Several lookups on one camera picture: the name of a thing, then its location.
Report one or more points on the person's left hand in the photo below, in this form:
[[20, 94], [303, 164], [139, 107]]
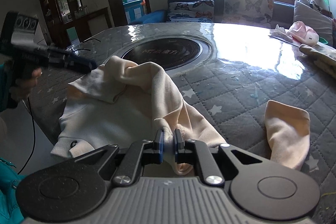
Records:
[[22, 88]]

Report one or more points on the round black induction cooktop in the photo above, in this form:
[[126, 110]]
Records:
[[168, 53]]

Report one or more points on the blue cabinet in doorway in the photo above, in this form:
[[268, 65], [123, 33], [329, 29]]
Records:
[[134, 10]]

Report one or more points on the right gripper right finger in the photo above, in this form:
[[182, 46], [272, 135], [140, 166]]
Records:
[[197, 154]]

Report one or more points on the grey quilted star tablecloth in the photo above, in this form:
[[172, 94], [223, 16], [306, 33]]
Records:
[[243, 69]]

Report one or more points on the teal jacket sleeve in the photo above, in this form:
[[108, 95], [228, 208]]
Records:
[[10, 212]]

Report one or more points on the rimless eyeglasses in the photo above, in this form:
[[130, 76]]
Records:
[[78, 47]]

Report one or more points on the cream long-sleeve shirt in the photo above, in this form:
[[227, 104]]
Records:
[[121, 102]]

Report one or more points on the butterfly print cushion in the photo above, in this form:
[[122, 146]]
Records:
[[196, 11], [248, 12]]

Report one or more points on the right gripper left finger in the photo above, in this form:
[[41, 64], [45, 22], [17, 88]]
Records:
[[138, 155]]

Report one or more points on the dark wooden cabinet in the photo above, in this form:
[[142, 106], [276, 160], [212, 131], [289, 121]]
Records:
[[69, 21]]

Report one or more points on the folded beige clothes stack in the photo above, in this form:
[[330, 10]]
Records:
[[322, 55]]

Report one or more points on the green bowl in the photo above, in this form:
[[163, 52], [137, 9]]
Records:
[[322, 40]]

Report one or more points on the left butterfly print cushion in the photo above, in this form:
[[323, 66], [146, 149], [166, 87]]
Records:
[[196, 11]]

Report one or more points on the grey pillow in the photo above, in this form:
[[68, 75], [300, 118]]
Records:
[[306, 11]]

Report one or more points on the right butterfly print cushion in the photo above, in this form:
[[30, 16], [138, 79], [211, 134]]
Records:
[[248, 12]]

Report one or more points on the pink garment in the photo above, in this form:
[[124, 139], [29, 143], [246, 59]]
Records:
[[303, 33]]

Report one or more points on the blue sofa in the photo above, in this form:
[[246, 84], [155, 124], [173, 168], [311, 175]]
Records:
[[282, 15]]

